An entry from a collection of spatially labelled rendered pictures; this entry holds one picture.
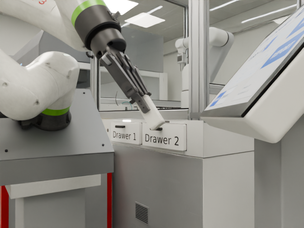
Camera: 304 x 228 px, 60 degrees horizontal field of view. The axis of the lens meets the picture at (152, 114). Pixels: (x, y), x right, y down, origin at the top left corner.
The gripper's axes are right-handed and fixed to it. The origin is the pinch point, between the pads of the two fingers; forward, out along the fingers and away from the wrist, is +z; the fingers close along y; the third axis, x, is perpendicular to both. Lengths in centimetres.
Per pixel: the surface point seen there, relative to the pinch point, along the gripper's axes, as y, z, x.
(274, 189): 4.6, 24.5, -11.0
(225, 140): 66, 9, 0
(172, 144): 59, -1, 19
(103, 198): 78, -1, 77
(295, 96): -17.5, 13.9, -20.7
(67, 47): 109, -118, 67
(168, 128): 60, -8, 17
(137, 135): 71, -17, 37
